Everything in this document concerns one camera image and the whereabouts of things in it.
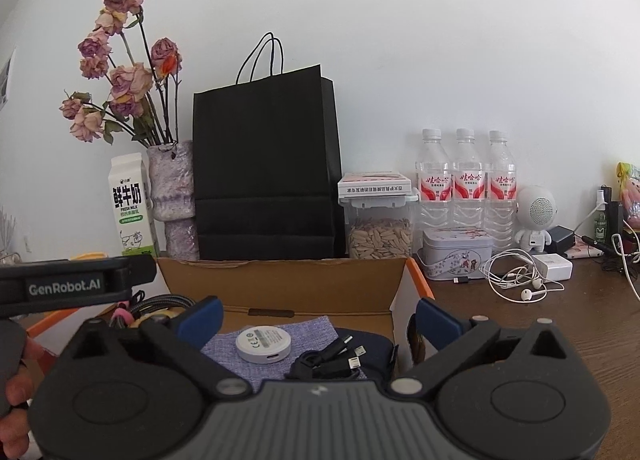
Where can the black paper bag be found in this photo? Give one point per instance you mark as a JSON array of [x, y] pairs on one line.
[[265, 165]]

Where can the white round robot speaker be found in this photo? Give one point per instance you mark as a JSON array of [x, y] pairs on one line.
[[537, 210]]

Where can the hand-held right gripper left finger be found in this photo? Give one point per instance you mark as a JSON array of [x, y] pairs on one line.
[[202, 322]]

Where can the person's left hand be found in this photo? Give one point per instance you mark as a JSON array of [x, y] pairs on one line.
[[17, 390]]

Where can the dried rose bouquet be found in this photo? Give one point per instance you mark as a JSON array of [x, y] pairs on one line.
[[127, 82]]

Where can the small green bottle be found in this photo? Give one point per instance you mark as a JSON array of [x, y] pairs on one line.
[[599, 227]]

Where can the small white flat box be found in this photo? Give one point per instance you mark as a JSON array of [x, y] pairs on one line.
[[375, 184]]

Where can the pink flat case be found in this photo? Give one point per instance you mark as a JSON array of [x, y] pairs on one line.
[[585, 249]]

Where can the white milk carton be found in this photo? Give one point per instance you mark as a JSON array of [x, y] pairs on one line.
[[131, 205]]

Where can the clear seed container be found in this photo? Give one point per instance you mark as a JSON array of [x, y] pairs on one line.
[[380, 235]]

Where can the white round device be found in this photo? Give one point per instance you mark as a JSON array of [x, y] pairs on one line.
[[262, 342]]

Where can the navy blue case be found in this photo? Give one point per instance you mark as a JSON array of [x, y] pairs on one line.
[[377, 350]]

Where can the white charger block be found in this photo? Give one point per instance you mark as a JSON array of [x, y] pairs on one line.
[[552, 267]]

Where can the printed tin box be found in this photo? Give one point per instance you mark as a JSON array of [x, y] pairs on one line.
[[455, 252]]

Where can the black upright device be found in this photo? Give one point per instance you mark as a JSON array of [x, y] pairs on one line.
[[612, 215]]

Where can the yellow mug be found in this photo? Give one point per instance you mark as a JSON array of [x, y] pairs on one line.
[[90, 256]]

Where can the purple textured vase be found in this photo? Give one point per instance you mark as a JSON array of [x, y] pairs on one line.
[[172, 190]]

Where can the black power adapter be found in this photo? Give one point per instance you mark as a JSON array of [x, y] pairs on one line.
[[561, 240]]

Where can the yellow and pink snack bag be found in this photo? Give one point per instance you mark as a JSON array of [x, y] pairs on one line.
[[631, 195]]

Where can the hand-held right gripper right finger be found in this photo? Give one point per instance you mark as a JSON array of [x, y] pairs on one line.
[[437, 322]]

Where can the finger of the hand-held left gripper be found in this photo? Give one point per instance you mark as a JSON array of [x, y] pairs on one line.
[[140, 270]]

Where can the red cardboard box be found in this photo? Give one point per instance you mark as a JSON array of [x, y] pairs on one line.
[[300, 290]]

